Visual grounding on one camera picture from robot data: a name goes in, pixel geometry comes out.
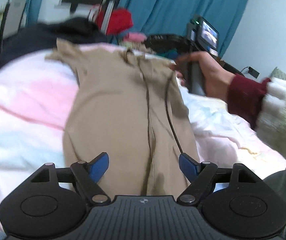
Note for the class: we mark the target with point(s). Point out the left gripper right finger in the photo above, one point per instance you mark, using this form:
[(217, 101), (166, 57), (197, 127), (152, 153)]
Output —
[(201, 178)]

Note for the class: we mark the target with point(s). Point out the dark navy garment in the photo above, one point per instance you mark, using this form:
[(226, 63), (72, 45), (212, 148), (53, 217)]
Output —
[(43, 36)]

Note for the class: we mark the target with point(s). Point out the right blue curtain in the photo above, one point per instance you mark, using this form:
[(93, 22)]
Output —
[(172, 16)]

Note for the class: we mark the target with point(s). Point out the pink garment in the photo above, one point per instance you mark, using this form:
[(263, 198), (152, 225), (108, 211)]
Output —
[(135, 37)]

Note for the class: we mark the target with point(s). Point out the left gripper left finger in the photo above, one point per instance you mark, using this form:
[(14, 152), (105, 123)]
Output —
[(87, 176)]

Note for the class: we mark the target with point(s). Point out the green garment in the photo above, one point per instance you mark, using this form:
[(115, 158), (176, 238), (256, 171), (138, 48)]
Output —
[(170, 54)]

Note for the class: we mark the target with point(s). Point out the wall socket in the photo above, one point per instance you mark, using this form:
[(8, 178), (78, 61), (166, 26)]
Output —
[(251, 71)]

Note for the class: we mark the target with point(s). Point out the person right hand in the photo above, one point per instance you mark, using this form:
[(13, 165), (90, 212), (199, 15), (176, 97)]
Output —
[(216, 79)]

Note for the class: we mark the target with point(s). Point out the silver tripod stand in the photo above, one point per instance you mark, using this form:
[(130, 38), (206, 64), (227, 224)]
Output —
[(108, 7)]

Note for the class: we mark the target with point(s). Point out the pastel tie-dye bed sheet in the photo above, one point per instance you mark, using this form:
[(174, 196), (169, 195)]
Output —
[(36, 96)]

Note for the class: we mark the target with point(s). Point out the red and white sleeve forearm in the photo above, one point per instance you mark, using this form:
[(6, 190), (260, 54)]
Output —
[(263, 105)]

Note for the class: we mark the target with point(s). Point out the red garment on stand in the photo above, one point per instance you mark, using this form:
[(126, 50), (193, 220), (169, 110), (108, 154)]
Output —
[(120, 20)]

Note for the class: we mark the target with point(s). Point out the tan hoodie jacket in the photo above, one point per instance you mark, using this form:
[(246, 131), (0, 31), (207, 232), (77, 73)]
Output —
[(130, 107)]

